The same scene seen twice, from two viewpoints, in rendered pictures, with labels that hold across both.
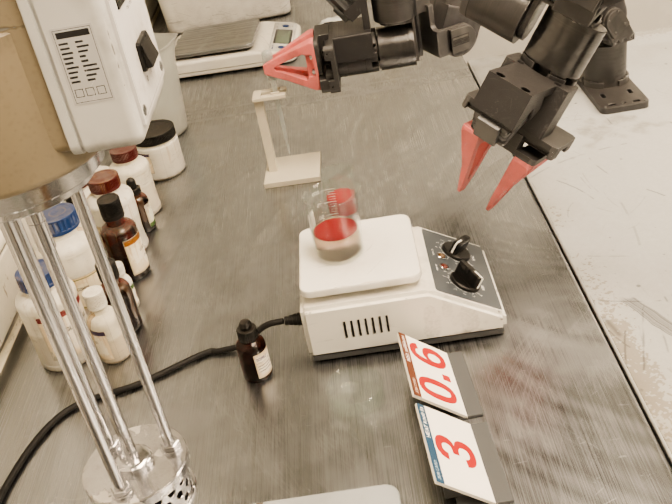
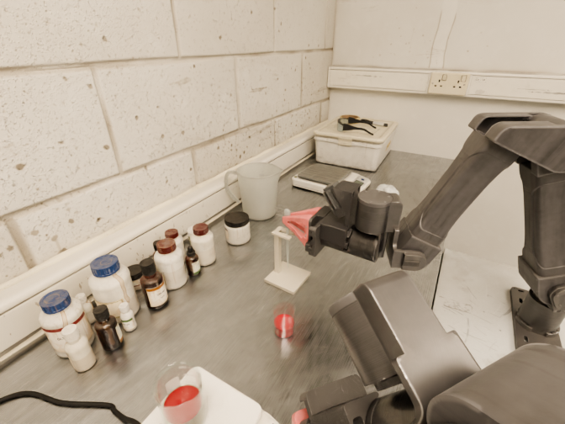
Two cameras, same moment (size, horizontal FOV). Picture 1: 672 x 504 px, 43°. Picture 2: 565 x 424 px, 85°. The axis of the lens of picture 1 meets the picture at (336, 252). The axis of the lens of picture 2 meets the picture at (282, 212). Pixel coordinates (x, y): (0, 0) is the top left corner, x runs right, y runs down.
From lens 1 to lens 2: 0.63 m
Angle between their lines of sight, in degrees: 23
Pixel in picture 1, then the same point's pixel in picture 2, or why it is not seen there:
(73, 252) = (99, 289)
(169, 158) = (237, 235)
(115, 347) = (76, 364)
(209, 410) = not seen: outside the picture
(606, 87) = (533, 331)
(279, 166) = (282, 270)
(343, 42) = (326, 228)
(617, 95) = not seen: hidden behind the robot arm
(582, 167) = not seen: hidden behind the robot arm
